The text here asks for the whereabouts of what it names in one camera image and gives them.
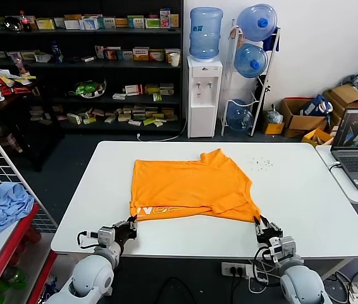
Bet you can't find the yellow snack packet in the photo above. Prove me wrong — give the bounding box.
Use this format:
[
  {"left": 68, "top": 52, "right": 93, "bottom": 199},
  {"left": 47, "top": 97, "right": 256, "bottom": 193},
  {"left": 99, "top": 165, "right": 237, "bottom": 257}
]
[{"left": 17, "top": 74, "right": 37, "bottom": 86}]

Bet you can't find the orange t-shirt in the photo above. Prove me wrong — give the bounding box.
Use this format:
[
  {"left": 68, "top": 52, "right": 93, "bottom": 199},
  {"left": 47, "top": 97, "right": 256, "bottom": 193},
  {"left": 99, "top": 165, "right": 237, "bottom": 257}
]
[{"left": 129, "top": 148, "right": 262, "bottom": 225}]

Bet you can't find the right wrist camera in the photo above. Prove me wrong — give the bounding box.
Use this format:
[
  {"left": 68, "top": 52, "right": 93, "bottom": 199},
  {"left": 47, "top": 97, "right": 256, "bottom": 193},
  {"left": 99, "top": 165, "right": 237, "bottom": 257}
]
[{"left": 280, "top": 236, "right": 297, "bottom": 257}]

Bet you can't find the red white medicine box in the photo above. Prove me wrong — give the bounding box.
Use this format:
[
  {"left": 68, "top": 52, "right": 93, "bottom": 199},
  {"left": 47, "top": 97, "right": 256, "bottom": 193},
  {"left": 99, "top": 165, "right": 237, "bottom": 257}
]
[{"left": 125, "top": 84, "right": 144, "bottom": 96}]

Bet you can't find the white water dispenser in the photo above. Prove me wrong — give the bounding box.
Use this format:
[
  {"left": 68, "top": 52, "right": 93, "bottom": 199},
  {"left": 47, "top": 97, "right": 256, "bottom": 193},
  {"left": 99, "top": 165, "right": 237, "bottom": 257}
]
[{"left": 187, "top": 56, "right": 223, "bottom": 139}]

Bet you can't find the blue tote bag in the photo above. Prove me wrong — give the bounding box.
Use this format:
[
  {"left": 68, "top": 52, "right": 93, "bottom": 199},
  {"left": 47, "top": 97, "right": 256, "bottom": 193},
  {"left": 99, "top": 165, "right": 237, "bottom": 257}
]
[{"left": 299, "top": 94, "right": 334, "bottom": 118}]

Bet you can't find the white paper sheet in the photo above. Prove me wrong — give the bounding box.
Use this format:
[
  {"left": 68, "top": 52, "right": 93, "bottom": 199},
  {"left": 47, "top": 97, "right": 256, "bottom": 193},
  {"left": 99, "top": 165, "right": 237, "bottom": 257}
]
[{"left": 0, "top": 66, "right": 20, "bottom": 80}]

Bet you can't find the black floor cable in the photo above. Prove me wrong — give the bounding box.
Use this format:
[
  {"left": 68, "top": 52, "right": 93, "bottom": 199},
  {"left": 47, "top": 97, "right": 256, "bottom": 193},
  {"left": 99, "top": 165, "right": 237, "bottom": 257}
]
[{"left": 158, "top": 277, "right": 195, "bottom": 304}]

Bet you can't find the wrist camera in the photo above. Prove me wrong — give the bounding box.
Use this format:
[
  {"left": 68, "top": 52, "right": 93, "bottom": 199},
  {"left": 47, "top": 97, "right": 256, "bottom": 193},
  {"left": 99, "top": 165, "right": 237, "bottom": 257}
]
[
  {"left": 97, "top": 225, "right": 116, "bottom": 248},
  {"left": 280, "top": 236, "right": 297, "bottom": 257}
]

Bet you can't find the cola bottle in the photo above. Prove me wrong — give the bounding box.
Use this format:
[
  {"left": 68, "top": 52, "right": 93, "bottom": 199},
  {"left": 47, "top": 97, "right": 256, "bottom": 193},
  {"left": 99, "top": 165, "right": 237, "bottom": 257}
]
[{"left": 18, "top": 11, "right": 33, "bottom": 32}]

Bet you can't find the red snack packet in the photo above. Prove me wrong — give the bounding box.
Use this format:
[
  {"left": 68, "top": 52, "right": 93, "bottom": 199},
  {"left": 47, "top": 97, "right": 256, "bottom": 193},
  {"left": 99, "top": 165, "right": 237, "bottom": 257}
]
[{"left": 1, "top": 85, "right": 34, "bottom": 96}]

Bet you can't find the dark brown table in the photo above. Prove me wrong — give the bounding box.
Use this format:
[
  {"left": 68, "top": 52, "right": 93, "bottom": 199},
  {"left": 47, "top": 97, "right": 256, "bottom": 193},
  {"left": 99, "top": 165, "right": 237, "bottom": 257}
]
[{"left": 0, "top": 91, "right": 66, "bottom": 174}]

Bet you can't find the white dispenser power cable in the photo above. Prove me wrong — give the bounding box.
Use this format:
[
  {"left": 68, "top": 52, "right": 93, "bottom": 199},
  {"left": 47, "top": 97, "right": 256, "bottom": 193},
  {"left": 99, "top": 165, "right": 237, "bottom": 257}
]
[{"left": 136, "top": 118, "right": 188, "bottom": 143}]

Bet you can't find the shiny black helmet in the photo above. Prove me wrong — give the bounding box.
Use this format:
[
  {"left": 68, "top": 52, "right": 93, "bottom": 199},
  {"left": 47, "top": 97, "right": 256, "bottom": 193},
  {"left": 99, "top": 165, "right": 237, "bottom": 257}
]
[{"left": 3, "top": 15, "right": 22, "bottom": 32}]

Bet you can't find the black shelf unit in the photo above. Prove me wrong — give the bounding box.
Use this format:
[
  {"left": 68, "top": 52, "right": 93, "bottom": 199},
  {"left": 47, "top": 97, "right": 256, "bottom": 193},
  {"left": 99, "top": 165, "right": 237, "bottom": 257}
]
[{"left": 0, "top": 0, "right": 185, "bottom": 134}]

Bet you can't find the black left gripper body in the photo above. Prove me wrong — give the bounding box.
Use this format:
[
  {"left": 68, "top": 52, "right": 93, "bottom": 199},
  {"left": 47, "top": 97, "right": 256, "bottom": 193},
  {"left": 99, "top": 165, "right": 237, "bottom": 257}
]
[{"left": 114, "top": 221, "right": 138, "bottom": 251}]

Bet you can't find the clear plastic bag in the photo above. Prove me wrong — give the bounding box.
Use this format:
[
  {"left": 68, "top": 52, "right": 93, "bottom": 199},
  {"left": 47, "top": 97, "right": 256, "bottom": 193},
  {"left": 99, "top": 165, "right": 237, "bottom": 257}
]
[{"left": 266, "top": 104, "right": 284, "bottom": 124}]

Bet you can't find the orange white medicine box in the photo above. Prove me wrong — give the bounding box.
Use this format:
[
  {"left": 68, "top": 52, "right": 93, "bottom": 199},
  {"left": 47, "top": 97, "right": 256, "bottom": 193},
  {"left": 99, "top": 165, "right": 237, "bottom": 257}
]
[{"left": 132, "top": 47, "right": 150, "bottom": 61}]

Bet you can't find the small yellow box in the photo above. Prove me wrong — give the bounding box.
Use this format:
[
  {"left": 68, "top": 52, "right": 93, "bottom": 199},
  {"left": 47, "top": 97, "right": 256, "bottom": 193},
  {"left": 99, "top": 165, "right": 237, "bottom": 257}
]
[{"left": 262, "top": 122, "right": 285, "bottom": 136}]

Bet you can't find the crumpled light blue cloth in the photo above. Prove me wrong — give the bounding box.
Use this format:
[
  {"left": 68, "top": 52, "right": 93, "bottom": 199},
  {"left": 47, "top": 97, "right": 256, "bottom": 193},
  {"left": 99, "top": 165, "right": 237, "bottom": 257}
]
[{"left": 0, "top": 182, "right": 35, "bottom": 240}]

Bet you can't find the white folding table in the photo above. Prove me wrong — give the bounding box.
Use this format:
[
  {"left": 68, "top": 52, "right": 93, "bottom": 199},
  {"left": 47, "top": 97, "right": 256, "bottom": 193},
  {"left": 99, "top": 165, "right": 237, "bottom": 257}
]
[{"left": 50, "top": 141, "right": 358, "bottom": 288}]

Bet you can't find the white metal jug rack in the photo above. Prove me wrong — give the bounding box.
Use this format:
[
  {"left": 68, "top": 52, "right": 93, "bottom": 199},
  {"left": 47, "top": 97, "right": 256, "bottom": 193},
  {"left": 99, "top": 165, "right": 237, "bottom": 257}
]
[{"left": 220, "top": 19, "right": 281, "bottom": 137}]

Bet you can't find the open cardboard box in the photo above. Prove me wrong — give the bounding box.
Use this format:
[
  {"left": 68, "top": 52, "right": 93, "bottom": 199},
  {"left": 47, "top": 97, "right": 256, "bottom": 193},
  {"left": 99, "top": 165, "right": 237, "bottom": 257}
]
[{"left": 280, "top": 98, "right": 328, "bottom": 139}]

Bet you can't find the small white side table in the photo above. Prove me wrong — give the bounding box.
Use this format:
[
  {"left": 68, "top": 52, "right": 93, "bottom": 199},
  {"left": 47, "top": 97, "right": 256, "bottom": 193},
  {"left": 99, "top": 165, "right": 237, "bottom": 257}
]
[{"left": 314, "top": 144, "right": 358, "bottom": 235}]

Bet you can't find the blue water jug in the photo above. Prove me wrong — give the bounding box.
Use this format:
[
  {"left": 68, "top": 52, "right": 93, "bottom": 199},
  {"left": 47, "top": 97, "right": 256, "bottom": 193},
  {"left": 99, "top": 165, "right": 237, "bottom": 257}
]
[
  {"left": 236, "top": 3, "right": 278, "bottom": 42},
  {"left": 233, "top": 43, "right": 268, "bottom": 79},
  {"left": 225, "top": 99, "right": 255, "bottom": 132}
]

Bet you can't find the pink clear bottle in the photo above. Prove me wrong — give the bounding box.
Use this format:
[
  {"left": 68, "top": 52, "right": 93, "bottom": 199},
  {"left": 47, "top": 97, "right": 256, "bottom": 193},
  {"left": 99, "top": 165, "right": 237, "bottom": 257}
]
[{"left": 13, "top": 52, "right": 30, "bottom": 77}]

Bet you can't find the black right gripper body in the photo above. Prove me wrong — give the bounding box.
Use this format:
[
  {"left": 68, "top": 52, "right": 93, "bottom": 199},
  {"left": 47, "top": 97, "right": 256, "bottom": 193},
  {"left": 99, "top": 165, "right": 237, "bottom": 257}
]
[{"left": 257, "top": 229, "right": 283, "bottom": 246}]

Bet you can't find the pink blue tall box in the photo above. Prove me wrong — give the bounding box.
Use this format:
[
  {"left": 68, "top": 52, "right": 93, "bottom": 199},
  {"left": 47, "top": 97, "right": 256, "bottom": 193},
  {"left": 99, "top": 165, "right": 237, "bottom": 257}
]
[{"left": 159, "top": 8, "right": 171, "bottom": 29}]

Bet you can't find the yellow green medicine box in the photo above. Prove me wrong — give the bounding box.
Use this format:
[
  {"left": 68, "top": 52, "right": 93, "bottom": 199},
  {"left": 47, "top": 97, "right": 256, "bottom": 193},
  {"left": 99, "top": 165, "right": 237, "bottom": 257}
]
[{"left": 35, "top": 18, "right": 56, "bottom": 31}]

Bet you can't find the blue jug with label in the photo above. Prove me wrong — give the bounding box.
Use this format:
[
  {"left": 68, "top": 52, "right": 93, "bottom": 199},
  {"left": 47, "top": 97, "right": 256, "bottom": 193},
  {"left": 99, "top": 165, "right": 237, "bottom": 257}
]
[{"left": 188, "top": 7, "right": 224, "bottom": 62}]

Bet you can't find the teal white medicine box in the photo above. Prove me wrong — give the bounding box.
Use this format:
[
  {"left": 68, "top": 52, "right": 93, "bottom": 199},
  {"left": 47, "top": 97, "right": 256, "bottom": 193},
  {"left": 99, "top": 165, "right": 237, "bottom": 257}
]
[{"left": 127, "top": 16, "right": 145, "bottom": 29}]

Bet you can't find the bowl of green snacks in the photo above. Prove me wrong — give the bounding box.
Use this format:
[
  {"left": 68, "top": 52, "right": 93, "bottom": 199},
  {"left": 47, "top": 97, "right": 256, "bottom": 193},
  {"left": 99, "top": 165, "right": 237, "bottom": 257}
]
[{"left": 68, "top": 79, "right": 108, "bottom": 99}]

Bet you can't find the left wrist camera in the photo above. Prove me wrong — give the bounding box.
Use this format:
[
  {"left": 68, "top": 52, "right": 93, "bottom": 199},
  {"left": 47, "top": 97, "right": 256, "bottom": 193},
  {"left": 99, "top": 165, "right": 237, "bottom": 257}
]
[{"left": 97, "top": 225, "right": 116, "bottom": 248}]

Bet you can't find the yellow open box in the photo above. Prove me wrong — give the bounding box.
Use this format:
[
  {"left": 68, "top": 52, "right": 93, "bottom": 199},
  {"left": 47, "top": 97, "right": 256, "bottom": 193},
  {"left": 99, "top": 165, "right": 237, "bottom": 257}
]
[{"left": 301, "top": 128, "right": 335, "bottom": 147}]

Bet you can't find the blue drink bottle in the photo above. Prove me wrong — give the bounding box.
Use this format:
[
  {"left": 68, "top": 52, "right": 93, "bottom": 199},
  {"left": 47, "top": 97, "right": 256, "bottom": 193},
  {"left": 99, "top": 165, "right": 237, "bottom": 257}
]
[{"left": 51, "top": 40, "right": 65, "bottom": 64}]

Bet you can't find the blue white medicine box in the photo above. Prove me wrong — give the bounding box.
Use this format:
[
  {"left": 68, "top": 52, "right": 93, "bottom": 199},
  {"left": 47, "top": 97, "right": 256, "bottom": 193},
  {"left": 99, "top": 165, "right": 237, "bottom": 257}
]
[{"left": 79, "top": 17, "right": 99, "bottom": 31}]

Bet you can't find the large cardboard box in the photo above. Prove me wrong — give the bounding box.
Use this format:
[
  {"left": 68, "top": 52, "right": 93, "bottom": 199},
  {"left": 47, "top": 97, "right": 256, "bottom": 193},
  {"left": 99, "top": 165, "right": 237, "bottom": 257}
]
[{"left": 321, "top": 84, "right": 358, "bottom": 127}]

